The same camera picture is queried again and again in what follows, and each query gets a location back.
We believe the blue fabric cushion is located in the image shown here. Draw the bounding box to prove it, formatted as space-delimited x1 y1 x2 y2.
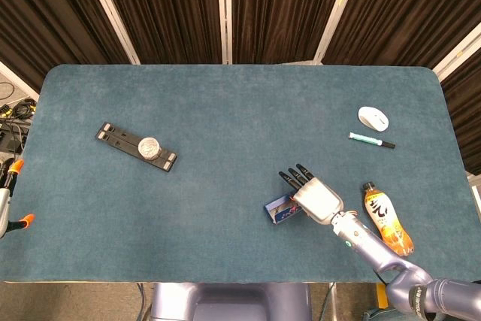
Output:
362 306 410 321

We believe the blue table cloth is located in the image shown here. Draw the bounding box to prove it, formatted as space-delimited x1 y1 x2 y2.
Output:
0 64 481 284

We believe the white and blue box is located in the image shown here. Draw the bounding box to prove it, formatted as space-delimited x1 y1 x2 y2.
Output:
263 193 304 226

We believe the clear round jar of clips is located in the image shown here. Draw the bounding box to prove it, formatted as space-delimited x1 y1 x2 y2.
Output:
137 137 163 161

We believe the orange tea plastic bottle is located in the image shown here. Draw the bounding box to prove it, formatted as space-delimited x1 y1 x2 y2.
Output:
362 181 416 260

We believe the brown curtain screen panel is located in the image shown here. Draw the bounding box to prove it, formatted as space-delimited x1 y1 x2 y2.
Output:
431 22 481 177
225 0 364 65
313 0 481 74
80 0 226 65
0 0 140 102

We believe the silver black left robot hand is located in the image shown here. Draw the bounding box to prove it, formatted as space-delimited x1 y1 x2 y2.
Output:
0 159 36 240

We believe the teal marker pen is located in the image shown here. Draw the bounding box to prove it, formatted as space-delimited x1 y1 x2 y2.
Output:
348 132 397 150

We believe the black bar with silver knob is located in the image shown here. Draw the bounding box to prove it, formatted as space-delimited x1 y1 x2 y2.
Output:
95 122 178 174

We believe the black power strip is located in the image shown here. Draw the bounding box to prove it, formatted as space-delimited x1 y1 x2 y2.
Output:
0 118 31 153

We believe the white computer mouse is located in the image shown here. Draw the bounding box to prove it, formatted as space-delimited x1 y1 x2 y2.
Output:
357 105 390 132

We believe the black yellow cable bundle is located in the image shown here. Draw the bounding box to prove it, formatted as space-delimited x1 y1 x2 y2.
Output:
0 97 38 119

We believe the blue cable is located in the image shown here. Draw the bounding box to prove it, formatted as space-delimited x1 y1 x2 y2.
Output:
135 282 152 321

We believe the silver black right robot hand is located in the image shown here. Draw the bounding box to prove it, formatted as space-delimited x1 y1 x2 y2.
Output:
277 163 345 226

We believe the purple robot torso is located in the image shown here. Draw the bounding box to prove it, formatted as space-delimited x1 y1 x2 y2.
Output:
150 282 313 321

